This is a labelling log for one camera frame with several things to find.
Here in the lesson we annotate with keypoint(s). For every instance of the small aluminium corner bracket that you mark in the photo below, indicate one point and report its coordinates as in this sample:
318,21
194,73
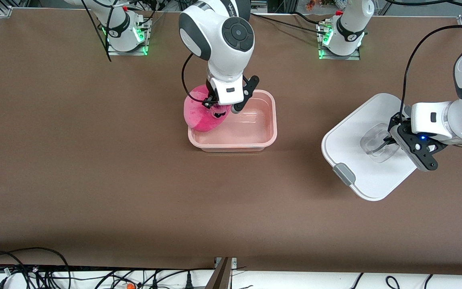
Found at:
5,12

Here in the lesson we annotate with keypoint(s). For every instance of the pink translucent plastic box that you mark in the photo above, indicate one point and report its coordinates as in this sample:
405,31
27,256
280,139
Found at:
251,128

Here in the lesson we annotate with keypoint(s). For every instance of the pink plush toy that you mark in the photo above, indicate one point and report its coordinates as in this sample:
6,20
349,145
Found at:
199,116

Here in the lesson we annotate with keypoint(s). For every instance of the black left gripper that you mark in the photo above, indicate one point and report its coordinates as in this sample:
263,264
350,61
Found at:
396,129

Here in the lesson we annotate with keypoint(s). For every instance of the small orange figurine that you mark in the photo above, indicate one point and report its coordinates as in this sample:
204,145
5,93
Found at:
310,5

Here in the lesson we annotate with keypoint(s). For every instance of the black rail strip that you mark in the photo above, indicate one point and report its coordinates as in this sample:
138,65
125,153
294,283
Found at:
94,269

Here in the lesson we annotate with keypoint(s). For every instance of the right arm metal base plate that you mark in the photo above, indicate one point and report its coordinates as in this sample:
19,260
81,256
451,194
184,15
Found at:
128,51

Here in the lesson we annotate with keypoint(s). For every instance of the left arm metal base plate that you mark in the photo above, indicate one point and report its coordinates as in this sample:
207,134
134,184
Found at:
355,56

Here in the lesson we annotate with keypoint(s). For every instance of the aluminium profile beam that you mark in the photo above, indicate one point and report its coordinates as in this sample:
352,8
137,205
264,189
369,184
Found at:
222,275

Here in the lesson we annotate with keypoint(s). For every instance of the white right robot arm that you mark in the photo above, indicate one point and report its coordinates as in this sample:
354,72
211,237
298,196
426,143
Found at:
223,60

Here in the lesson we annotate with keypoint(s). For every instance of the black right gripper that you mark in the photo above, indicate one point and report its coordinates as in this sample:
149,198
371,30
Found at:
208,103

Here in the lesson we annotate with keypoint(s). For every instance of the silver frame extrusion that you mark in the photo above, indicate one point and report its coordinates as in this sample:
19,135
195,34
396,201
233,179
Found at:
259,5

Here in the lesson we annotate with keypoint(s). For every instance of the white box lid grey latches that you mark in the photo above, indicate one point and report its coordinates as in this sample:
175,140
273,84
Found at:
355,140

